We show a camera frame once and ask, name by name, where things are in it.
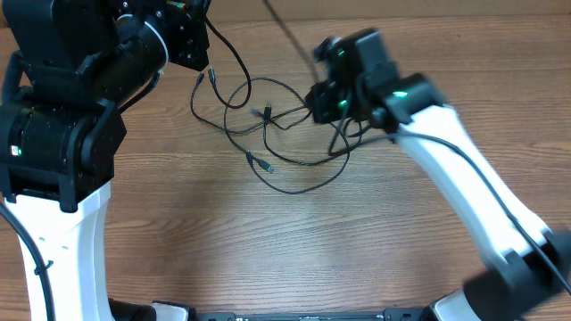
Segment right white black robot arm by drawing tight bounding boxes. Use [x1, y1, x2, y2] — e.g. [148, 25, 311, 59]
[307, 29, 570, 320]

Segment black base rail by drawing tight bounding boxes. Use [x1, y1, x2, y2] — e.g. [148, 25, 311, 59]
[189, 307, 430, 321]

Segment thin black cable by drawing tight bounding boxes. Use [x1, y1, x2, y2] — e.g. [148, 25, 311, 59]
[204, 12, 363, 196]

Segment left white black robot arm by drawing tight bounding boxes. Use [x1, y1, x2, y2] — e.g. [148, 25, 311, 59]
[1, 0, 209, 320]

